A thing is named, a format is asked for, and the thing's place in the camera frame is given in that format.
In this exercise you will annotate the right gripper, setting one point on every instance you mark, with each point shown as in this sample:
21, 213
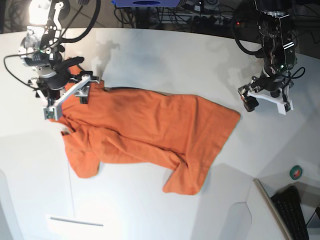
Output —
54, 75

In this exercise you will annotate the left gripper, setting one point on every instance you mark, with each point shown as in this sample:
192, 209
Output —
272, 88

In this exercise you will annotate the orange t-shirt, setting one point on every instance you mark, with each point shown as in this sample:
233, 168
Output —
181, 132

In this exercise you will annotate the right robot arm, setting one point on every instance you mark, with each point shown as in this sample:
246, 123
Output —
42, 47

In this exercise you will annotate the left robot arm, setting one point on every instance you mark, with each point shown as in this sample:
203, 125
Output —
279, 56

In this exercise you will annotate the green tape roll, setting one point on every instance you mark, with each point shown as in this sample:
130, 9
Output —
296, 172

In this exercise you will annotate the blue box with oval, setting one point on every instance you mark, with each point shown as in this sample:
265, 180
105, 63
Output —
146, 3

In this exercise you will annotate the black keyboard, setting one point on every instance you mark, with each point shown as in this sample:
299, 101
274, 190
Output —
288, 205

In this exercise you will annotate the white table slot plate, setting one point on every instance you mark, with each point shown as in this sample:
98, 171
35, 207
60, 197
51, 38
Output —
76, 229

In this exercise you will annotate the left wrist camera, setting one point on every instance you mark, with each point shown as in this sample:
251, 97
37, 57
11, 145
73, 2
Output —
284, 107

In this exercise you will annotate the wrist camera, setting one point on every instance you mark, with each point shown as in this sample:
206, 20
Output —
284, 107
52, 113

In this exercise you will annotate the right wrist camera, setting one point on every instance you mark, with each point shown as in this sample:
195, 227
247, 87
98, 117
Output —
52, 113

